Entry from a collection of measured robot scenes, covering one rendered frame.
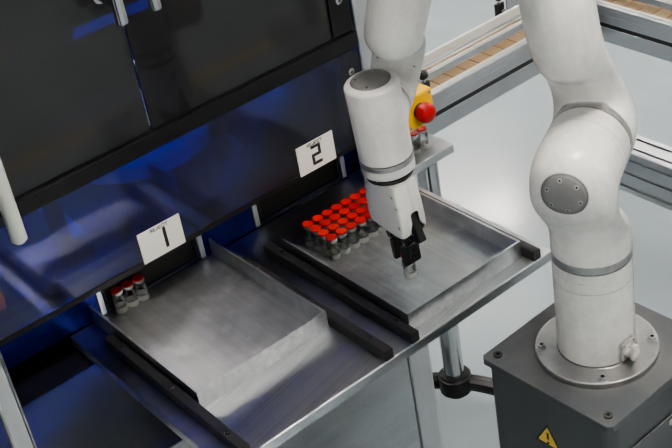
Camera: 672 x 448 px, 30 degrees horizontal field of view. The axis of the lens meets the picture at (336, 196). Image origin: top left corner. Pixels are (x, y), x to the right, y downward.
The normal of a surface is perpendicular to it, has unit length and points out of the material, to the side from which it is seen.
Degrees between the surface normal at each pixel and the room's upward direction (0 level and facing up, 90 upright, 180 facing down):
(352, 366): 0
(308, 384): 0
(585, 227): 128
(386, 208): 93
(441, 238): 0
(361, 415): 90
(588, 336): 90
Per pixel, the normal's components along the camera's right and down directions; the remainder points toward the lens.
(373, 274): -0.15, -0.83
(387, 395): 0.63, 0.33
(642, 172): -0.76, 0.44
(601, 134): 0.40, -0.62
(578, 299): -0.48, 0.53
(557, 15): -0.13, 0.51
